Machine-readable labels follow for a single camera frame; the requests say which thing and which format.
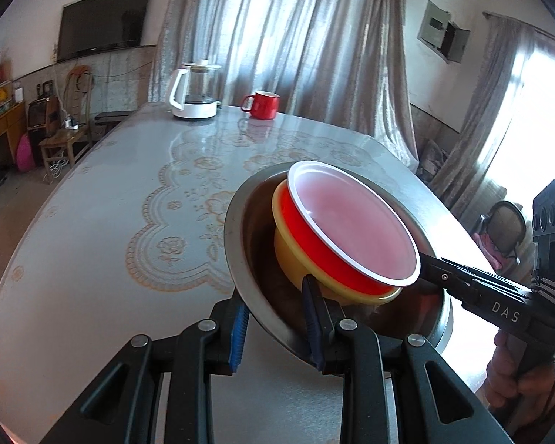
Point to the floral lace table mat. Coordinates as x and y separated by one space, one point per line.
189 203

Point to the grey sheer curtain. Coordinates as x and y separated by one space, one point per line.
305 32
495 115

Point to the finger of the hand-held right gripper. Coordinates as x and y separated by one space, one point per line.
448 275

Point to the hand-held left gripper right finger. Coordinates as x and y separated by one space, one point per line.
314 328

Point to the dark round-back chair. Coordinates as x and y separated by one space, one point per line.
506 224

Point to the white power strip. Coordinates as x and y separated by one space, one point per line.
71 124

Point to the yellow plastic bowl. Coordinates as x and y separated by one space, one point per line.
289 249

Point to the pink bag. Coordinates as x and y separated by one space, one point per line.
24 155

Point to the yellow wooden desk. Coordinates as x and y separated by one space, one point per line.
9 125

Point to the black flat box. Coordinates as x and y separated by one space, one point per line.
113 116

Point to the black speaker box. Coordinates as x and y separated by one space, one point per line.
38 113

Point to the white jar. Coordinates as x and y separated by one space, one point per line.
19 93

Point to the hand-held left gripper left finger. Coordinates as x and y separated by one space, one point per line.
238 337

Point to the black wall television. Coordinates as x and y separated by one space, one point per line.
104 23

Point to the pile of papers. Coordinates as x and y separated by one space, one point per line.
434 162

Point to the pink cloth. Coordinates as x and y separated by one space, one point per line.
488 247

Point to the white glass electric kettle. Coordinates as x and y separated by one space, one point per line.
194 111

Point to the red mug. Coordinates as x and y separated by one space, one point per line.
264 107

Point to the wall electrical panel box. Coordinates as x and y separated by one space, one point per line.
432 27

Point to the red plastic bowl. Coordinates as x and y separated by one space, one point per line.
351 222

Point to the wooden chair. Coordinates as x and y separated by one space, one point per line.
62 141

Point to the person's right hand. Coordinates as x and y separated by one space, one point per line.
502 365

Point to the stainless steel bowl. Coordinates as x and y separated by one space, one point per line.
254 259

